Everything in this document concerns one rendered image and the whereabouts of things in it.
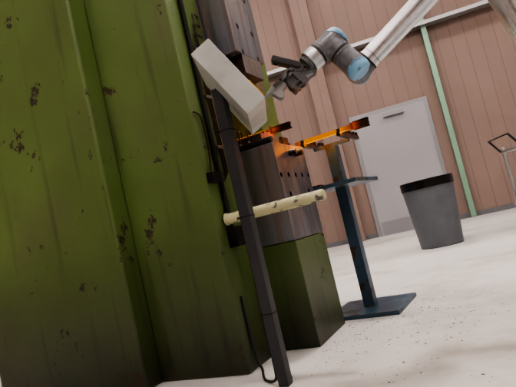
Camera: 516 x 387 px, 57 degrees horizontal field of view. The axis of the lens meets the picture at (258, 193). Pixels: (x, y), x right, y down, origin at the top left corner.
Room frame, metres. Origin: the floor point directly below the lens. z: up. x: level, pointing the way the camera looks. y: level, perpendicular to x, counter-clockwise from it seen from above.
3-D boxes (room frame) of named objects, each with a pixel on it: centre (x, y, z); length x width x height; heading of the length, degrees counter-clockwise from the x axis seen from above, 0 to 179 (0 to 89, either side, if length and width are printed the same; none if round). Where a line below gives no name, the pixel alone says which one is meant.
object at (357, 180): (2.63, -0.46, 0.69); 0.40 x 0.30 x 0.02; 151
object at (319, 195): (1.90, -0.05, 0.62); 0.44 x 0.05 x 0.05; 64
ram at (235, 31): (2.38, 0.05, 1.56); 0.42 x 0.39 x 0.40; 64
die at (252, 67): (2.34, 0.07, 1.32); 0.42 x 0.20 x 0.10; 64
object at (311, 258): (2.39, 0.06, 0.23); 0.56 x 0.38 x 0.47; 64
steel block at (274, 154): (2.39, 0.06, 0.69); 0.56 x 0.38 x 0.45; 64
